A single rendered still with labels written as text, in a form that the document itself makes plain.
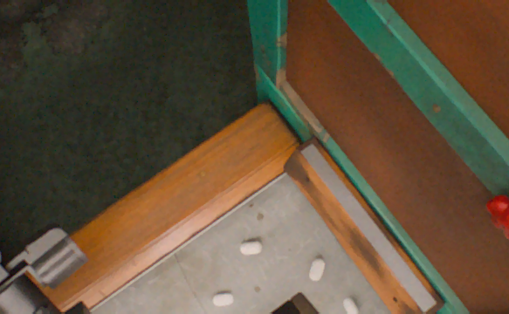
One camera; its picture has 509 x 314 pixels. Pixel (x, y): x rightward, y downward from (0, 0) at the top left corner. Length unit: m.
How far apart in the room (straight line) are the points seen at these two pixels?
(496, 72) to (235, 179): 0.59
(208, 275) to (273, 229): 0.13
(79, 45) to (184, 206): 1.13
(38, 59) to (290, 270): 1.30
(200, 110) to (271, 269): 0.94
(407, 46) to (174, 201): 0.57
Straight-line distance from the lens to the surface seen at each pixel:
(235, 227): 0.94
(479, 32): 0.39
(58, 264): 0.78
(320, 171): 0.83
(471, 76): 0.43
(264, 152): 0.94
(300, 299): 0.60
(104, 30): 1.97
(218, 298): 0.91
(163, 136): 1.78
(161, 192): 0.94
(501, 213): 0.45
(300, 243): 0.93
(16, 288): 0.78
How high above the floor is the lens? 1.67
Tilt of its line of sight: 75 degrees down
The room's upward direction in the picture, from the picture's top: 9 degrees counter-clockwise
